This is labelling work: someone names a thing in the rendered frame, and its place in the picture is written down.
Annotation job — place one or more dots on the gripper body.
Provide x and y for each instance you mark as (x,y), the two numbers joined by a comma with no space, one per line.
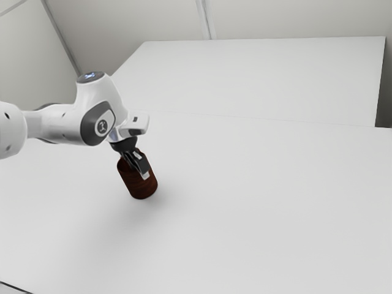
(125,145)

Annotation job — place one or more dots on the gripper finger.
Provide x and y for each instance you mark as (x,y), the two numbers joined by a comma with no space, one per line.
(141,166)

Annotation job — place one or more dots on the brown wooden mug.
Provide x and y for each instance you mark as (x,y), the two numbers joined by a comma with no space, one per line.
(141,185)

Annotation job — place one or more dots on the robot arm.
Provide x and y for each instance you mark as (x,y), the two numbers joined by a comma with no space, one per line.
(92,104)

